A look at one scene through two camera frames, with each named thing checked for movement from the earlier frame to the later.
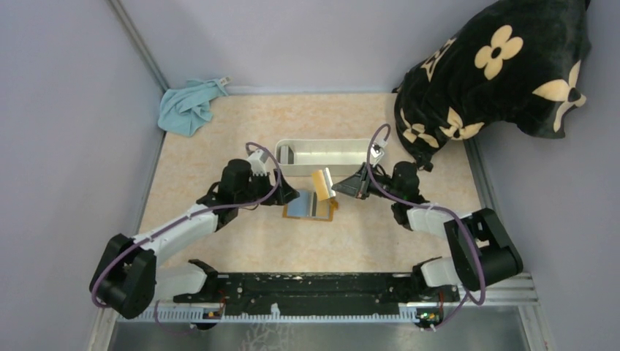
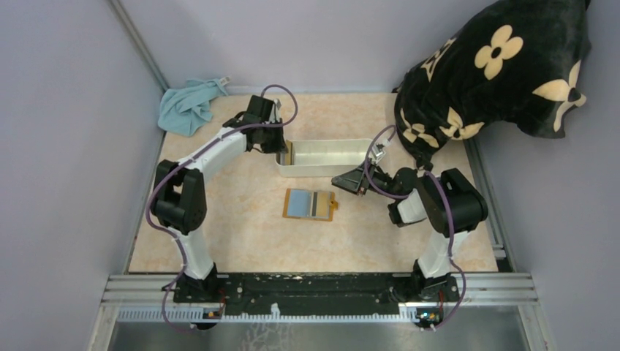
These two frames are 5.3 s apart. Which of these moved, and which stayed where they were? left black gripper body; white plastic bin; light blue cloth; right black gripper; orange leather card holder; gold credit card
Moved: gold credit card; left black gripper body
Stayed: orange leather card holder; right black gripper; white plastic bin; light blue cloth
